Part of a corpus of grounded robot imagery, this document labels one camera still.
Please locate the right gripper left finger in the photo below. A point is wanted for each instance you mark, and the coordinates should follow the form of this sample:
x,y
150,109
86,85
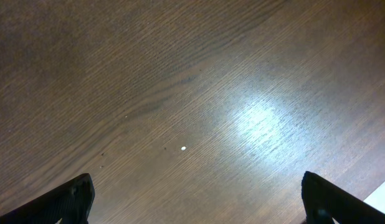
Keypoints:
x,y
68,203

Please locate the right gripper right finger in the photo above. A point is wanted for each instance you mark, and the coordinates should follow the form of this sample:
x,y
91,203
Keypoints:
x,y
326,203

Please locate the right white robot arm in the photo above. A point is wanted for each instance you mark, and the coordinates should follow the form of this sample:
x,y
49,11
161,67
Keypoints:
x,y
381,199

